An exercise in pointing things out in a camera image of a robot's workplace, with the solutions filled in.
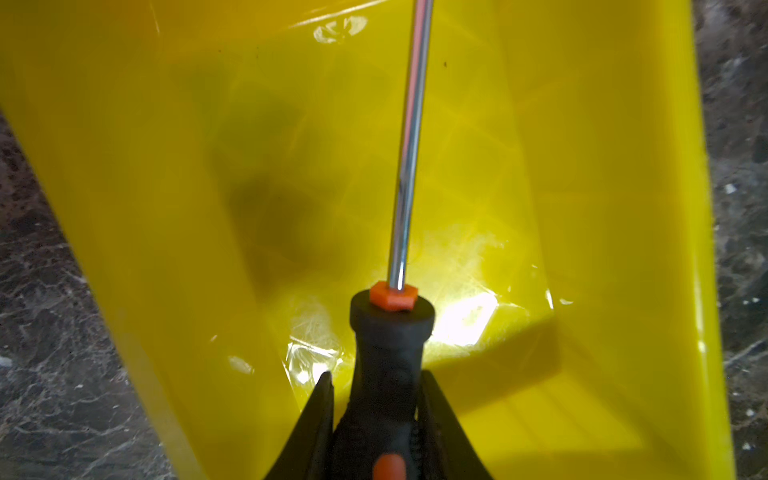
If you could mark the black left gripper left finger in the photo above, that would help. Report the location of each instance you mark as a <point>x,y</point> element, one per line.
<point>307,452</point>

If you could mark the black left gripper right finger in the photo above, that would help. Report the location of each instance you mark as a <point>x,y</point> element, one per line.
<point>447,452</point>

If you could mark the black orange handled screwdriver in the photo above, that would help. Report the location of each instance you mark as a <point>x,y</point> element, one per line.
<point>377,436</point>

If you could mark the yellow plastic bin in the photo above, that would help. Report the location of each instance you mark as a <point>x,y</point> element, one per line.
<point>225,172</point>

